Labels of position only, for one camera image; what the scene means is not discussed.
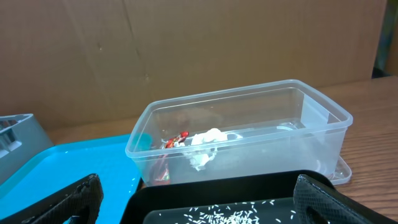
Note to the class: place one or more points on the brown cardboard backdrop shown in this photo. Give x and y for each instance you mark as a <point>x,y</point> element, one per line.
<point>77,62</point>

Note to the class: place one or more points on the clear plastic bin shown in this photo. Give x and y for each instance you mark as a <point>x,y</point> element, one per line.
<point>271,127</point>

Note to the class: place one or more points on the grey dish rack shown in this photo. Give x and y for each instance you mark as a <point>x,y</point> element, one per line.
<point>22,137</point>

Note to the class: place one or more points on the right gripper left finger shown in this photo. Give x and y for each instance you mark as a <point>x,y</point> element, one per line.
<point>78,203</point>

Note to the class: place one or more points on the teal plastic tray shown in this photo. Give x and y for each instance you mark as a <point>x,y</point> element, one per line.
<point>59,166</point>

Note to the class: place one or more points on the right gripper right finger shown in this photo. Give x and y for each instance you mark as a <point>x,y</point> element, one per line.
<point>317,203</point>

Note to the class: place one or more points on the pile of spilled rice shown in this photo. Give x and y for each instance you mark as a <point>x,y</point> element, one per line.
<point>255,212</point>

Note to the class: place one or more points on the red snack wrapper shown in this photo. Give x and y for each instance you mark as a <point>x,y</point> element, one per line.
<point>159,173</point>

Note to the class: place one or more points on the white tissue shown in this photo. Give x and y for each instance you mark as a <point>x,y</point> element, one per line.
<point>203,148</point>

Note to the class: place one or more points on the black tray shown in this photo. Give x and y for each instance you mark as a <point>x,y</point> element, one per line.
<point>164,204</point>

